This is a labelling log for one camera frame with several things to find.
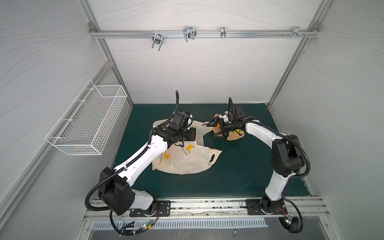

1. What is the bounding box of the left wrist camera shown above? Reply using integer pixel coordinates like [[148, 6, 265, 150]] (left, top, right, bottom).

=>
[[169, 112, 191, 132]]

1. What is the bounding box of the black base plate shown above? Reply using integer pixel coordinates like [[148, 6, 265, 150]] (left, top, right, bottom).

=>
[[245, 198, 288, 216], [130, 200, 171, 217]]

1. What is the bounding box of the white wire basket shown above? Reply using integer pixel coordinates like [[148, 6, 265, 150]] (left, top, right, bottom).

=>
[[45, 80, 127, 156]]

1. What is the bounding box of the metal bracket with bolts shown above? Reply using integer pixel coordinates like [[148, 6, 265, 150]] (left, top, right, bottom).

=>
[[282, 27, 309, 39]]

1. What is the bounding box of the pink wavy fruit bowl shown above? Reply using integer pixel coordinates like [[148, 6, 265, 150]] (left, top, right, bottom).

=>
[[213, 111, 245, 141]]

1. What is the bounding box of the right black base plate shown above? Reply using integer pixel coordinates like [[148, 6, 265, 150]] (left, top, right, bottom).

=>
[[245, 198, 288, 216]]

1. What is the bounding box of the metal u-bolt clamp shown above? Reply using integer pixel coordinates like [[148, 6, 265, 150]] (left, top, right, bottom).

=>
[[183, 26, 197, 42], [152, 33, 164, 51]]

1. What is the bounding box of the cream banana-print plastic bag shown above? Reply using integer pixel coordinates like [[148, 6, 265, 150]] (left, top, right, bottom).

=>
[[152, 121, 222, 175]]

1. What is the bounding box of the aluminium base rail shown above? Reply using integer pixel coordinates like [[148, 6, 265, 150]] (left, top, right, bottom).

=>
[[84, 197, 331, 220]]

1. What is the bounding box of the black corrugated cable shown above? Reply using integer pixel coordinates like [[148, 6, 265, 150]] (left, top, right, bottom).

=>
[[84, 89, 181, 212], [227, 96, 311, 234]]

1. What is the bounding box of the aluminium top crossbar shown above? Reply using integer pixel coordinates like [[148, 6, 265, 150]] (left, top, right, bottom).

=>
[[90, 29, 321, 39]]

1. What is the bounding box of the right black corrugated cable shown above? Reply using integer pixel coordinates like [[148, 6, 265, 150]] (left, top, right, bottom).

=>
[[227, 96, 311, 234]]

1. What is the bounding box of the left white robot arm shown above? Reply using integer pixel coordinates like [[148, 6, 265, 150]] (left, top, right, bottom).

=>
[[97, 127, 196, 216]]

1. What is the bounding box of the left black corrugated cable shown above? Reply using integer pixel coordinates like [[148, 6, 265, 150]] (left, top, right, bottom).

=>
[[84, 89, 181, 212]]

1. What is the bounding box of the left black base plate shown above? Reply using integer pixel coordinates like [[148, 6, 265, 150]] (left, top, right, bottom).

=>
[[130, 200, 171, 217]]

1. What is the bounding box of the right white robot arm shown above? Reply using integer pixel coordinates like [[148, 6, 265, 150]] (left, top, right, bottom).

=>
[[207, 115, 308, 215]]

